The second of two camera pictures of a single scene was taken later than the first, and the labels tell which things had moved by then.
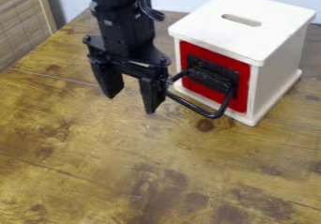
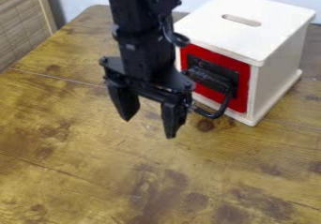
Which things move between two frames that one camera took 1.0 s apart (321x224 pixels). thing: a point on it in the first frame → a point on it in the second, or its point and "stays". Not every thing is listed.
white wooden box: x=260 y=32 stays
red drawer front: x=239 y=101 stays
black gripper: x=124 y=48 → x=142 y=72
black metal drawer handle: x=211 y=75 stays
